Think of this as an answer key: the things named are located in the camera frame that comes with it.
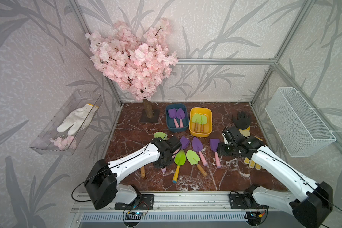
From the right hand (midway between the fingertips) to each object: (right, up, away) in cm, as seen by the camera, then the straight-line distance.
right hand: (219, 149), depth 80 cm
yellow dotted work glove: (+26, +6, +22) cm, 35 cm away
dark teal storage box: (-30, +14, +26) cm, 42 cm away
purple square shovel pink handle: (-19, 0, +17) cm, 26 cm away
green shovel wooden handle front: (-9, +17, +29) cm, 35 cm away
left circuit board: (-46, -32, -7) cm, 56 cm away
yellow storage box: (-2, +10, +24) cm, 26 cm away
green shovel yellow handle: (-22, -10, +9) cm, 26 cm away
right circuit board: (+17, -34, -6) cm, 38 cm away
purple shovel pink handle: (-28, +20, +33) cm, 48 cm away
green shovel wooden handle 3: (-14, -8, +9) cm, 19 cm away
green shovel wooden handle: (-3, +15, +29) cm, 33 cm away
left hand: (-30, -9, 0) cm, 31 cm away
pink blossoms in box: (-69, +8, -21) cm, 72 cm away
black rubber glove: (+27, +15, +29) cm, 42 cm away
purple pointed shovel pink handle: (-10, -1, +17) cm, 19 cm away
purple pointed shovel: (-22, +19, +32) cm, 43 cm away
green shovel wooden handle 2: (-34, +5, +18) cm, 39 cm away
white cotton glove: (-72, +18, -11) cm, 75 cm away
